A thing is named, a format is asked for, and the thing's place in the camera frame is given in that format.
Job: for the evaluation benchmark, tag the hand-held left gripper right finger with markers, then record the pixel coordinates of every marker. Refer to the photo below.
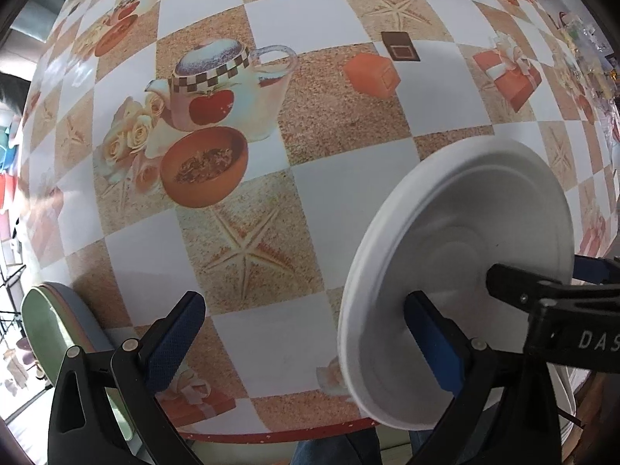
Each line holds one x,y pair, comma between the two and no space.
435,344

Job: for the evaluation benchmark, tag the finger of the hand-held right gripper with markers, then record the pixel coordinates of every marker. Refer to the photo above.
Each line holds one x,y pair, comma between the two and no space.
596,270
520,285

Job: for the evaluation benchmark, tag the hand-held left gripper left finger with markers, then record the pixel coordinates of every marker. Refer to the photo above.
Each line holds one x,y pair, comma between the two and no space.
175,344

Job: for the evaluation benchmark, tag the white plate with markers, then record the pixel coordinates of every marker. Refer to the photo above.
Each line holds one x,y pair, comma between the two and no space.
567,397
460,213

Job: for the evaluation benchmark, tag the green plate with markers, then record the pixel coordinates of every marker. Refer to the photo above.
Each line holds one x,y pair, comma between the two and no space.
38,322

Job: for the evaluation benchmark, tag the blue plate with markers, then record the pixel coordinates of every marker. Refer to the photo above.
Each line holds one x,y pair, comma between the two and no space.
82,310

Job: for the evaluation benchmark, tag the person's legs in jeans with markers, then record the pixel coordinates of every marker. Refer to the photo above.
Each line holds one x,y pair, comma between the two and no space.
358,450

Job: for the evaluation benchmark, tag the printed checkered tablecloth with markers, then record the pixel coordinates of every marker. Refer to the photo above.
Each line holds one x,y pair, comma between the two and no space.
310,106

